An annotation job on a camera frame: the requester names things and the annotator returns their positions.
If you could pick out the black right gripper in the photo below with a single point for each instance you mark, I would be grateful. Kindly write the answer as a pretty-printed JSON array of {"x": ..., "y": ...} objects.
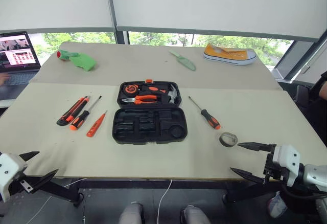
[{"x": 272, "y": 172}]

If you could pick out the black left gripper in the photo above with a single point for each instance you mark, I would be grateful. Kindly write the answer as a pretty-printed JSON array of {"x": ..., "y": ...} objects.
[{"x": 18, "y": 186}]

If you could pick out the grey black tape roll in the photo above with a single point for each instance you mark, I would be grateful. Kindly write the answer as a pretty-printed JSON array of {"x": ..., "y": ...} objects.
[{"x": 222, "y": 142}]

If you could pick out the black orange utility knife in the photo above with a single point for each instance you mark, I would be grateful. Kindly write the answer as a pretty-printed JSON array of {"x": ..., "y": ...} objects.
[{"x": 71, "y": 112}]

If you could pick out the orange voltage tester pen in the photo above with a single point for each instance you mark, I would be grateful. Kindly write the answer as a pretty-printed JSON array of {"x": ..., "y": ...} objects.
[{"x": 95, "y": 125}]

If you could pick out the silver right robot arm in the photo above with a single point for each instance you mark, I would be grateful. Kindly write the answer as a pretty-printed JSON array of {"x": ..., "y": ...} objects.
[{"x": 314, "y": 175}]

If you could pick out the black tool case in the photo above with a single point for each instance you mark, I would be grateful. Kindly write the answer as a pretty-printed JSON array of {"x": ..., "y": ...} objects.
[{"x": 150, "y": 129}]

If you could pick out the bystander bare hand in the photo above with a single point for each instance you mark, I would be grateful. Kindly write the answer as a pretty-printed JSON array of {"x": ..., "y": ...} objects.
[{"x": 3, "y": 78}]

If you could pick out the grey rounded robot foot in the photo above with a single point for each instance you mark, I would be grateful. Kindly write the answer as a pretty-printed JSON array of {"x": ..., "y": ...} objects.
[
  {"x": 130, "y": 212},
  {"x": 195, "y": 215}
]

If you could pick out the black office chair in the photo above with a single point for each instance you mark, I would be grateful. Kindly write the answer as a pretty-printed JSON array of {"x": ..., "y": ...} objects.
[{"x": 304, "y": 96}]

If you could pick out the person in dark clothes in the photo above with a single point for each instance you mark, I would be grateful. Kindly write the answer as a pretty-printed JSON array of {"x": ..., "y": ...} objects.
[{"x": 323, "y": 91}]

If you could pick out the yellow canvas sneaker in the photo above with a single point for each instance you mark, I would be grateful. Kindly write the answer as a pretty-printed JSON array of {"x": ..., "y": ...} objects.
[{"x": 227, "y": 55}]

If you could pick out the green garden scoop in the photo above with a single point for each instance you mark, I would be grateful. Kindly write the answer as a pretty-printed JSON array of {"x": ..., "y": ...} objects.
[{"x": 83, "y": 61}]

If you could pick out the open laptop computer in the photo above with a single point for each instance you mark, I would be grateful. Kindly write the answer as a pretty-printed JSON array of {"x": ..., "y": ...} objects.
[{"x": 18, "y": 52}]

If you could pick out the green garden trowel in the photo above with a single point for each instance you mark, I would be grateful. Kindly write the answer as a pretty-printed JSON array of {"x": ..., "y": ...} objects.
[{"x": 185, "y": 61}]

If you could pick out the orange black tape measure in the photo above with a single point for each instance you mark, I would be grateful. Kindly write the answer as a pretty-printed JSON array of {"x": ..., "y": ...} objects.
[{"x": 130, "y": 88}]

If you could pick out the wide white roller blind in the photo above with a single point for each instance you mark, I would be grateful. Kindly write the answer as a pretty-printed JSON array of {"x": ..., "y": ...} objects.
[{"x": 217, "y": 4}]

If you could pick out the narrow white roller blind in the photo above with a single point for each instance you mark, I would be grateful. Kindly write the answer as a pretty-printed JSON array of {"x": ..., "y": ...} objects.
[{"x": 51, "y": 1}]

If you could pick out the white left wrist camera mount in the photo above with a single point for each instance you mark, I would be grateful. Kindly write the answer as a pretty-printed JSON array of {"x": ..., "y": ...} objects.
[{"x": 9, "y": 169}]

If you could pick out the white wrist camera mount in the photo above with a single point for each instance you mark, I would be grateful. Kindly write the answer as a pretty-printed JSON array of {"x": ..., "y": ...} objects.
[
  {"x": 286, "y": 157},
  {"x": 9, "y": 169}
]

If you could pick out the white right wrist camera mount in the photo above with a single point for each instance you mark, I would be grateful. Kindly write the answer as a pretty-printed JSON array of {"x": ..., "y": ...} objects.
[{"x": 286, "y": 157}]

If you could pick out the black table frame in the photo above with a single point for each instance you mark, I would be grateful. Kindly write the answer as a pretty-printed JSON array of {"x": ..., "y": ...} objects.
[{"x": 153, "y": 184}]

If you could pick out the grey window post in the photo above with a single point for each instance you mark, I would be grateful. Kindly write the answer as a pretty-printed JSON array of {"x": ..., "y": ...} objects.
[{"x": 120, "y": 36}]

